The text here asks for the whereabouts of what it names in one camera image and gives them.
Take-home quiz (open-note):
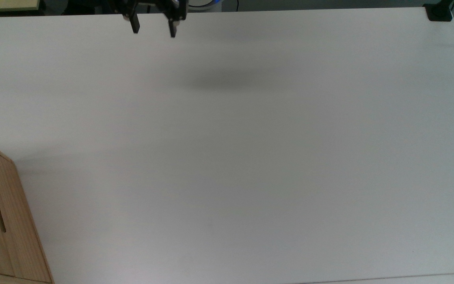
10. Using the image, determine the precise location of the black Franka gripper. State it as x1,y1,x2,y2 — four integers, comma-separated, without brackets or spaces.
108,0,189,39

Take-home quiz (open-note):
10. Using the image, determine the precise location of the pale yellow board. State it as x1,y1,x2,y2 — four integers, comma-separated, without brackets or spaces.
0,0,41,13

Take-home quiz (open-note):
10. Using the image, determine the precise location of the light wooden cabinet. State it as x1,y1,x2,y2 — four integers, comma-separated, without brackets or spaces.
0,133,55,284

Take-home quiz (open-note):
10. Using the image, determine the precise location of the black clamp mount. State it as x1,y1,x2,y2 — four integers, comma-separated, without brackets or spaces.
423,0,454,22

